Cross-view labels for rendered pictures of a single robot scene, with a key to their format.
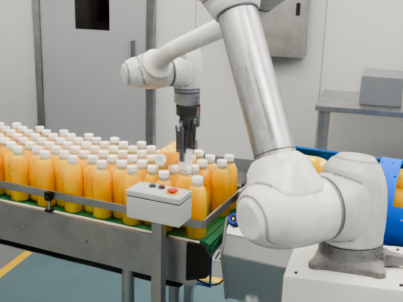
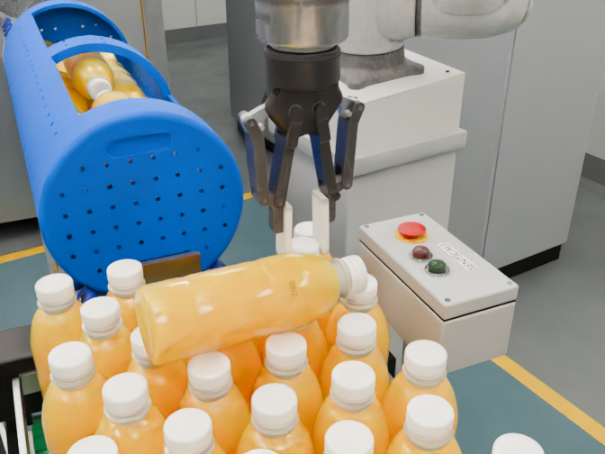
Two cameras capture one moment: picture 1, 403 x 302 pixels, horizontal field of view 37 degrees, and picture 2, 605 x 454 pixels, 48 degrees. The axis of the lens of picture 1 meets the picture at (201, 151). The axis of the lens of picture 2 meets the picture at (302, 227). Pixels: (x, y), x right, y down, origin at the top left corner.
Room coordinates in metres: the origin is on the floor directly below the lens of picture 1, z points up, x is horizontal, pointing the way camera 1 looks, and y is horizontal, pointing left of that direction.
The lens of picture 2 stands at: (2.56, 0.51, 1.53)
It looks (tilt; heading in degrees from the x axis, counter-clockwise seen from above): 28 degrees down; 223
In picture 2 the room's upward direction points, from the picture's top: straight up
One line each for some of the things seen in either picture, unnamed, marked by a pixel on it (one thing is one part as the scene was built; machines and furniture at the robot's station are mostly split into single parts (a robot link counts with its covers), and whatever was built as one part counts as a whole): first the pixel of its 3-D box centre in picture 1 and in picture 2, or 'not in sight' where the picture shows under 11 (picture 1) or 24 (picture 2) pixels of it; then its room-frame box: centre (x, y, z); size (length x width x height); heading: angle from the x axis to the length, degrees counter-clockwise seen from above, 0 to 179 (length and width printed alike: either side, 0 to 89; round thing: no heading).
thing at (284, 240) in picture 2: (188, 157); (284, 230); (2.08, 0.05, 1.16); 0.03 x 0.01 x 0.07; 66
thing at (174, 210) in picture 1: (159, 203); (429, 286); (1.92, 0.14, 1.05); 0.20 x 0.10 x 0.10; 66
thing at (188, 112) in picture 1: (186, 117); (302, 89); (2.06, 0.06, 1.32); 0.08 x 0.07 x 0.09; 156
